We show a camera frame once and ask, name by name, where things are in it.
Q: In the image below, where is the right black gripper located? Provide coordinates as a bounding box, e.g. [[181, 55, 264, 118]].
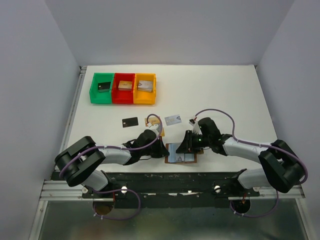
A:
[[175, 129, 211, 154]]

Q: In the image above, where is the brown leather card holder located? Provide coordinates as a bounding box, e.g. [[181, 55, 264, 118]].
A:
[[164, 143, 197, 164]]

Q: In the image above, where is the gold credit card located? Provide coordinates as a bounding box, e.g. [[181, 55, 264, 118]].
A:
[[144, 116, 161, 127], [160, 128, 165, 137]]

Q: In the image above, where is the silver VIP credit card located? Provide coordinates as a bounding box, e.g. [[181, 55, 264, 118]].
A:
[[164, 114, 182, 126]]

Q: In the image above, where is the black credit card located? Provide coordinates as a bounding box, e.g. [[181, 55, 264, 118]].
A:
[[122, 117, 139, 128]]

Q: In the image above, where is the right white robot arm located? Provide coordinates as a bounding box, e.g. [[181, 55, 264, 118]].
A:
[[176, 117, 306, 196]]

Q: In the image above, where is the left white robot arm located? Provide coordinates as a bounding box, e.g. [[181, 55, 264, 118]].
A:
[[54, 129, 170, 198]]

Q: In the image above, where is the silver card stack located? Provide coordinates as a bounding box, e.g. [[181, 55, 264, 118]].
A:
[[137, 80, 153, 93]]

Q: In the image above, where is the gold card stack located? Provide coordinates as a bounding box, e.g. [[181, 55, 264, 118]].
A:
[[118, 80, 132, 91]]

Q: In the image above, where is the black card stack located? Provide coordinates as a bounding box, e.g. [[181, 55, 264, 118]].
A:
[[97, 81, 111, 93]]

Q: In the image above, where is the orange plastic bin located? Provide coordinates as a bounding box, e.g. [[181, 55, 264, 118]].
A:
[[133, 73, 157, 105]]

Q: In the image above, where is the red plastic bin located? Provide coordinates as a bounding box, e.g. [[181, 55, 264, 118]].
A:
[[111, 73, 135, 105]]

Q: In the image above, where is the green plastic bin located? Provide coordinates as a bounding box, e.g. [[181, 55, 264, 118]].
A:
[[89, 72, 115, 105]]

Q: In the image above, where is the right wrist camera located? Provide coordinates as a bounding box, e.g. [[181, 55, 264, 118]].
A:
[[189, 117, 202, 135]]

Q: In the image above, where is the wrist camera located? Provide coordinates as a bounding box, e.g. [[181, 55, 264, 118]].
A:
[[146, 122, 163, 135], [189, 117, 202, 135]]

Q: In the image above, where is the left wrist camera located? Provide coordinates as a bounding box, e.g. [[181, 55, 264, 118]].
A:
[[146, 122, 163, 135]]

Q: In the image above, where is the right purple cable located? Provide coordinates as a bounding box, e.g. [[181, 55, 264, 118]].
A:
[[193, 108, 309, 218]]

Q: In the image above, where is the purple cable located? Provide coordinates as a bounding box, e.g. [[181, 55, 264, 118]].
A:
[[193, 108, 309, 218], [58, 114, 164, 221]]

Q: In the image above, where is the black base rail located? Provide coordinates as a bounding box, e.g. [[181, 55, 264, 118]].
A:
[[82, 171, 261, 210]]

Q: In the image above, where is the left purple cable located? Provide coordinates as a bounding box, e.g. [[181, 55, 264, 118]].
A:
[[58, 114, 164, 221]]

